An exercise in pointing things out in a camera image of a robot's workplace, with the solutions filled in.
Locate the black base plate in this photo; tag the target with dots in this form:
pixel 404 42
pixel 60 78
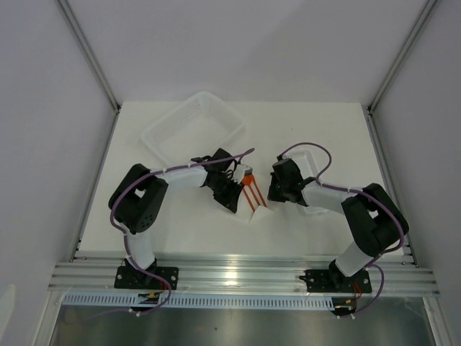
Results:
pixel 128 277
pixel 323 281

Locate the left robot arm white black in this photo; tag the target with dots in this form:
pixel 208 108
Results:
pixel 135 204

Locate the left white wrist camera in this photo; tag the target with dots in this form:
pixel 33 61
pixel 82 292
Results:
pixel 241 171

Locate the orange plastic spoon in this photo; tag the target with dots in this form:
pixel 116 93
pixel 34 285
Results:
pixel 252 195

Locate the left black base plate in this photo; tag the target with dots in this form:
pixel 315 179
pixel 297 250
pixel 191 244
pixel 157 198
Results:
pixel 128 277

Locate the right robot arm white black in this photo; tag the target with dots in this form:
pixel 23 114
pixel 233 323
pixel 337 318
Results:
pixel 376 224

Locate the orange plastic knife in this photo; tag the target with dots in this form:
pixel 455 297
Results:
pixel 259 196

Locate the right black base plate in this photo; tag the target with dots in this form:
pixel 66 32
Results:
pixel 323 281

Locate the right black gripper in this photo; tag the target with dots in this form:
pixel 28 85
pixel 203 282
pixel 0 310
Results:
pixel 272 194

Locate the aluminium mounting rail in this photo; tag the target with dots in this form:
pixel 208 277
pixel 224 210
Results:
pixel 237 274

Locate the aluminium frame post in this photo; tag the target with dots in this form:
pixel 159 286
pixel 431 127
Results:
pixel 414 34
pixel 75 29

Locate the large white plastic basket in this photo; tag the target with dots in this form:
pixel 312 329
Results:
pixel 196 127

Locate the right aluminium frame post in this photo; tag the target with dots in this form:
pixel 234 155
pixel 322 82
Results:
pixel 414 34

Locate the white slotted cable duct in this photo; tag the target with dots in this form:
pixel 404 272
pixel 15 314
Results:
pixel 199 301

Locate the white paper napkin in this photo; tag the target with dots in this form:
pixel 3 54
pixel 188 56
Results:
pixel 248 216

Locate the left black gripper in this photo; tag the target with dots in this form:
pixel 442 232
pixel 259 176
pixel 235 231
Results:
pixel 230 200

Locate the left aluminium frame post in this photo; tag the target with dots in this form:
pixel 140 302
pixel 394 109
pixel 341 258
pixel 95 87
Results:
pixel 75 29

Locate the small white utensil tray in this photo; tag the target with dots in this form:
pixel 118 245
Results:
pixel 308 168

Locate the orange plastic fork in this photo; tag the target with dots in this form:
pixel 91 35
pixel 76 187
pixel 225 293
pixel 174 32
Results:
pixel 246 184

